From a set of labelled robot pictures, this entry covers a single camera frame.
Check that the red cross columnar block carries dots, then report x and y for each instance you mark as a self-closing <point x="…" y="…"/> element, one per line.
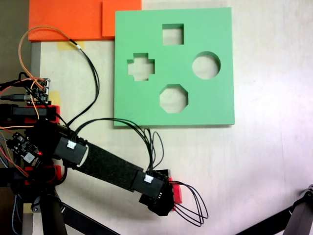
<point x="178" y="193"/>

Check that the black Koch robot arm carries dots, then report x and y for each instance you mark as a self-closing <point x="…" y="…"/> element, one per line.
<point x="107" y="161"/>

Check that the green shape hole board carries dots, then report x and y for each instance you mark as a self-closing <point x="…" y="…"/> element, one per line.
<point x="171" y="63"/>

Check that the large orange foam block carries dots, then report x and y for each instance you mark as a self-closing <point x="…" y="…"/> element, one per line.
<point x="66" y="19"/>

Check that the red printed base clamp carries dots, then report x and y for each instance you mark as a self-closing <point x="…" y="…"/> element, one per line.
<point x="58" y="170"/>
<point x="55" y="110"/>

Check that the black notched tripod stand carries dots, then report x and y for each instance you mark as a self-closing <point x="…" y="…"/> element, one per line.
<point x="300" y="215"/>

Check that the black driver circuit board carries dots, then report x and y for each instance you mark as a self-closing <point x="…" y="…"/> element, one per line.
<point x="22" y="147"/>

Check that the yellow tape piece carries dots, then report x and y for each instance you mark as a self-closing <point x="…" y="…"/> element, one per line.
<point x="64" y="46"/>
<point x="56" y="96"/>

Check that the circuit board with green terminal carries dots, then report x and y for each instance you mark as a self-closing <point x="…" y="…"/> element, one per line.
<point x="40" y="94"/>

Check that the black camera tripod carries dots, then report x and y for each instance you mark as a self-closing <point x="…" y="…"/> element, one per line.
<point x="52" y="218"/>

